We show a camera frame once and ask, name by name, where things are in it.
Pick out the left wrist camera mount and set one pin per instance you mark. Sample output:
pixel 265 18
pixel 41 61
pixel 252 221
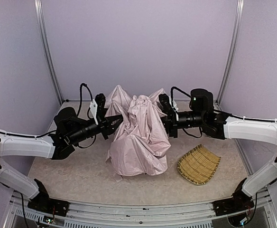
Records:
pixel 97 108

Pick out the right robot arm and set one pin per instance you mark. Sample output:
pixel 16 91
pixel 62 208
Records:
pixel 222 125

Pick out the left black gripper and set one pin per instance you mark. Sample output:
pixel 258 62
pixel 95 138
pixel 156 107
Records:
pixel 104 127

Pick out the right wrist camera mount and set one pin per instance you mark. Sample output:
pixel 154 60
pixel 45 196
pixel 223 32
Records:
pixel 167 107

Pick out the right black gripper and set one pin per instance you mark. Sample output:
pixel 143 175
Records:
pixel 172 122

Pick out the right aluminium corner post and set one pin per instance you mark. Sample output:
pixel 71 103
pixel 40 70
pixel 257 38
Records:
pixel 232 51

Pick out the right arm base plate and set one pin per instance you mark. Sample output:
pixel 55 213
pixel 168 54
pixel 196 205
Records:
pixel 230 205

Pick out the aluminium corner post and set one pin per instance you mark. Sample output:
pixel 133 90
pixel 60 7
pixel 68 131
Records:
pixel 232 51
pixel 47 52

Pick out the aluminium front rail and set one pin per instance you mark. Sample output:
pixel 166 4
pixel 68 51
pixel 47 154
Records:
pixel 94 215

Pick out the pink and black folding umbrella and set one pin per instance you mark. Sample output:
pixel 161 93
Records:
pixel 140 142

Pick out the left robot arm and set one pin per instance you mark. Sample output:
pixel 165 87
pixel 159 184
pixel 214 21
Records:
pixel 55 145

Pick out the woven bamboo tray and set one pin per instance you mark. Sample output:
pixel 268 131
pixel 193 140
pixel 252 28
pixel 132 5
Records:
pixel 199 165

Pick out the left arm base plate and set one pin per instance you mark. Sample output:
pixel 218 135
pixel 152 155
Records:
pixel 50 206

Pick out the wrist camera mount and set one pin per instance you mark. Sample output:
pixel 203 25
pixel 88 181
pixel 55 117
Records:
pixel 167 107
pixel 97 108

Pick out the left aluminium corner post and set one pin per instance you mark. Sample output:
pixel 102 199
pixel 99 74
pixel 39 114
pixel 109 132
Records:
pixel 47 52

